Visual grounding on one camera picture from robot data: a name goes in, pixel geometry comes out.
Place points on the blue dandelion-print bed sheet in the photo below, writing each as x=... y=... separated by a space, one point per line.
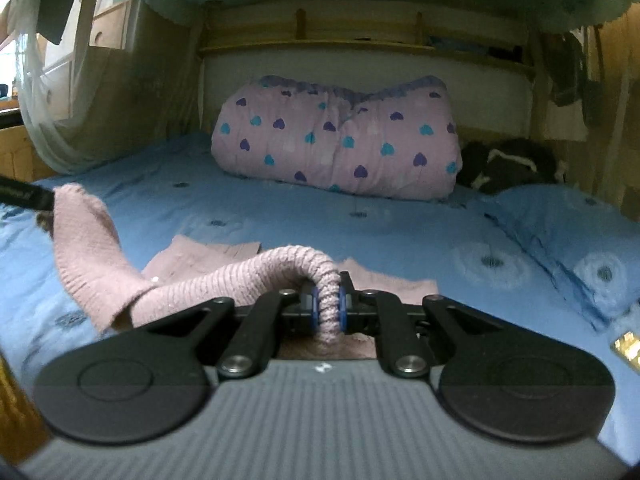
x=250 y=210

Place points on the smartphone with lit screen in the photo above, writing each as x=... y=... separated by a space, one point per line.
x=627 y=347

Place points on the pink heart-print rolled quilt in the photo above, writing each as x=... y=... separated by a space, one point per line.
x=325 y=145

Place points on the pink knitted sweater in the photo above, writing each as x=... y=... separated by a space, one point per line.
x=90 y=240

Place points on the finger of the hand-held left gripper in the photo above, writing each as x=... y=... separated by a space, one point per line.
x=25 y=194

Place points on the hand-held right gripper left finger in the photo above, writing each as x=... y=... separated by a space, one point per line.
x=314 y=310

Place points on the blue dandelion-print pillow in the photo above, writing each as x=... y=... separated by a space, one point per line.
x=550 y=225

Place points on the white mosquito net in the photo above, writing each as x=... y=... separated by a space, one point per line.
x=50 y=135

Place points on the dark hanging clothes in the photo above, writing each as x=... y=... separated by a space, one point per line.
x=567 y=75

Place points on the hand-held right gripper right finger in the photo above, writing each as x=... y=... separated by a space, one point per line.
x=343 y=310

